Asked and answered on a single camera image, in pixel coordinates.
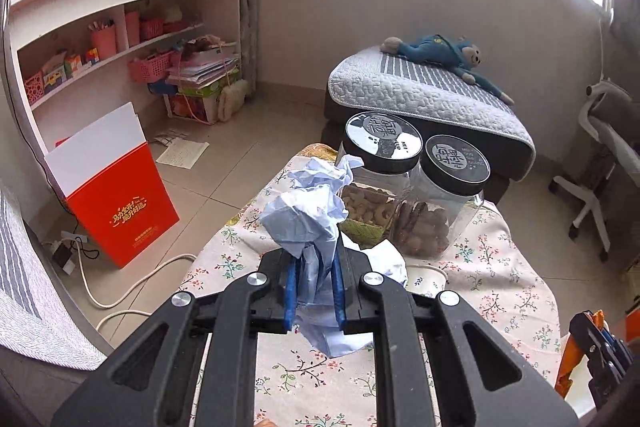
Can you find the floral tablecloth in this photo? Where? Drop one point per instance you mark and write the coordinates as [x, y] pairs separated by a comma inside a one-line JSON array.
[[480, 287]]

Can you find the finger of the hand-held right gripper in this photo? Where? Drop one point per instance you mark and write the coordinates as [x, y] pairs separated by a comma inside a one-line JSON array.
[[587, 337]]

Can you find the clear jar of brown nuts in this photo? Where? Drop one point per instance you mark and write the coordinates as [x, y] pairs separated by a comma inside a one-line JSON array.
[[430, 222]]

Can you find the stack of papers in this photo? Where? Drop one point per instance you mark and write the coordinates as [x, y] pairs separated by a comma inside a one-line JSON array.
[[202, 69]]

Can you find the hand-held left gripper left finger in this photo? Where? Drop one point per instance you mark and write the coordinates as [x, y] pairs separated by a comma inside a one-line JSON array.
[[290, 287]]

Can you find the white office chair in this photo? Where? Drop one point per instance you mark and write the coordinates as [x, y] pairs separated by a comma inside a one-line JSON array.
[[595, 187]]

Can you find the blue monkey plush toy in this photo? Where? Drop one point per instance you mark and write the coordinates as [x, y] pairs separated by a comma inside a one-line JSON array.
[[440, 52]]

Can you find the dark ottoman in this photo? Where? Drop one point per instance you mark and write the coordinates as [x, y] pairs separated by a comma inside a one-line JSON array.
[[510, 167]]

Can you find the grey quilted cover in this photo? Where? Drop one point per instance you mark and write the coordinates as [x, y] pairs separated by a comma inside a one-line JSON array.
[[440, 97]]

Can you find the orange peel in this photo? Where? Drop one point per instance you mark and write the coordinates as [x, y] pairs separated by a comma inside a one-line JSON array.
[[567, 367]]

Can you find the colourful cardboard box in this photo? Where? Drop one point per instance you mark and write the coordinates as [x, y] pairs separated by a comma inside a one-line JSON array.
[[192, 104]]

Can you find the red cardboard box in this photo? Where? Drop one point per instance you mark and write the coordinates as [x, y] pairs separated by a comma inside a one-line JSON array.
[[120, 207]]

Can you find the grey striped bed cover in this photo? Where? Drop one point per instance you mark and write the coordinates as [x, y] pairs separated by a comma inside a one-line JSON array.
[[45, 307]]

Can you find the pink basket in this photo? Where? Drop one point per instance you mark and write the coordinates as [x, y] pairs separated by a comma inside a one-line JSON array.
[[150, 69]]

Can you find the pink pencil cup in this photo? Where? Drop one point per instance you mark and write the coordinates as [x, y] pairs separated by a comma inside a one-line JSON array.
[[103, 43]]

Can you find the cream fluffy toy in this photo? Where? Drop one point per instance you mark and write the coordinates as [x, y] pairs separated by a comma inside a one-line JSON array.
[[232, 99]]

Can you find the power strip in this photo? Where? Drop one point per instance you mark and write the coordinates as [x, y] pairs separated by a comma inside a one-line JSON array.
[[67, 247]]

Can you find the paper sheet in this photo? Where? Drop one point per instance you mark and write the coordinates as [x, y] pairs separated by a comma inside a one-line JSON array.
[[182, 153]]

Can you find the clear jar of cashews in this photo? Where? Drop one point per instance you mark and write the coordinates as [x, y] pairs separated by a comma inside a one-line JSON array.
[[370, 207]]

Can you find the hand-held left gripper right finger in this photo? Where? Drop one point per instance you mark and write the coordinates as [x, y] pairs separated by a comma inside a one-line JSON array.
[[339, 287]]

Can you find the white paper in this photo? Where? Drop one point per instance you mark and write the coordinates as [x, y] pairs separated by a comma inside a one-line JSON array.
[[305, 217], [387, 259]]

